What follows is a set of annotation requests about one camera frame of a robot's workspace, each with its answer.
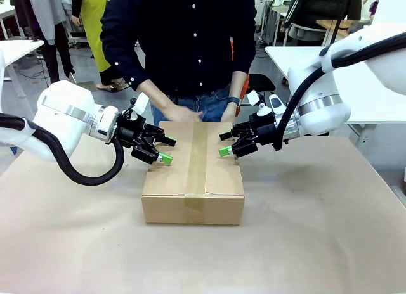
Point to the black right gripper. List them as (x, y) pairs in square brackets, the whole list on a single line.
[(260, 134)]

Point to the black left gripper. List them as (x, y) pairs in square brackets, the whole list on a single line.
[(136, 138)]

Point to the brown cardboard box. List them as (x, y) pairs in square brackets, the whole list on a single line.
[(168, 186)]

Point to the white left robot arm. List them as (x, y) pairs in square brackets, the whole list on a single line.
[(63, 116)]

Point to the person's right forearm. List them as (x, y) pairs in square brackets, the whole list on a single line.
[(154, 92)]

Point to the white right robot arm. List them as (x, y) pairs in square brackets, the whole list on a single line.
[(320, 94)]

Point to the person's left forearm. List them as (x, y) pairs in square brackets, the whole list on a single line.
[(238, 85)]

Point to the person's left hand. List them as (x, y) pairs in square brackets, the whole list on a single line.
[(229, 114)]

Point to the person's right hand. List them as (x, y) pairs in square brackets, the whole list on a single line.
[(180, 114)]

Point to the brown packing tape strip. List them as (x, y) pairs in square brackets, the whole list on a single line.
[(196, 167)]

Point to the blue jeans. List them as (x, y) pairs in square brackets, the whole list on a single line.
[(212, 105)]

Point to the dark wristwatch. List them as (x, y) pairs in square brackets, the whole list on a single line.
[(234, 100)]

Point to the black office chair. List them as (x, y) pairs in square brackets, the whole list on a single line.
[(261, 81)]

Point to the white work table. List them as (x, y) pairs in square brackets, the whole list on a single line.
[(279, 58), (19, 50)]

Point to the navy button shirt torso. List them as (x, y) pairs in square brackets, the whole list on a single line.
[(184, 37)]

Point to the brown paper table cover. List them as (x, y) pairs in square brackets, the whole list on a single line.
[(95, 243)]

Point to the bystander in yellow apron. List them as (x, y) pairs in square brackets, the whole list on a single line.
[(95, 28)]

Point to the wooden table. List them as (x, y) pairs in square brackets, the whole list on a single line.
[(330, 24)]

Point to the bystander in dark jacket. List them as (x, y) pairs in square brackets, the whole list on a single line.
[(320, 5)]

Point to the bystander in grey cardigan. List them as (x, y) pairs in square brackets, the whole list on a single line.
[(52, 18)]

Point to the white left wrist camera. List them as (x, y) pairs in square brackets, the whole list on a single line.
[(141, 103)]

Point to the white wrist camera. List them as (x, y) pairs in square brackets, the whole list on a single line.
[(141, 103), (275, 104)]

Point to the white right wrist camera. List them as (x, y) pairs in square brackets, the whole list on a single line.
[(275, 104)]

